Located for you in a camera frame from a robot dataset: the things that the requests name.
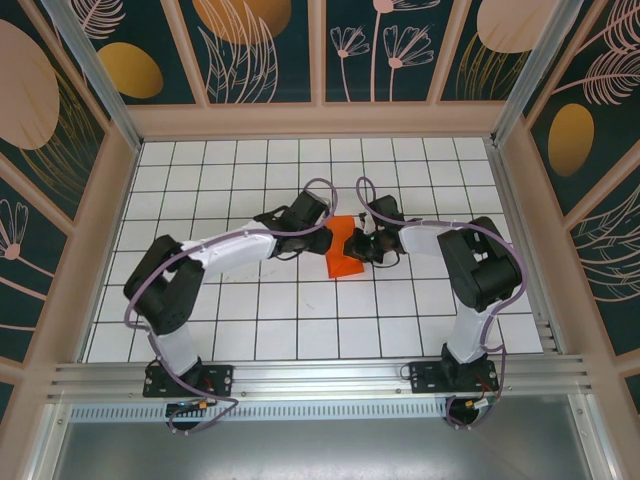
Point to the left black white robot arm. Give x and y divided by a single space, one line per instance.
172 350

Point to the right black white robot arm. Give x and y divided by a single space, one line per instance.
465 340

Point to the orange cloth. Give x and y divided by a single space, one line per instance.
340 265

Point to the long aluminium mounting rail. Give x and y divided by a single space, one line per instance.
320 380

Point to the small electronics board with connector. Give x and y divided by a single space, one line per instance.
182 406
472 404

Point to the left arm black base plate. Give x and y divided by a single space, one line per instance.
220 380

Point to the aluminium corner post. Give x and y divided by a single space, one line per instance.
538 70
95 70

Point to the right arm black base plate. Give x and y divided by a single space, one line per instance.
425 380

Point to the grey metal shelf sheet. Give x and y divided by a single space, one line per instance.
320 450

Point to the aluminium table side rail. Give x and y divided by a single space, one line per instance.
515 210

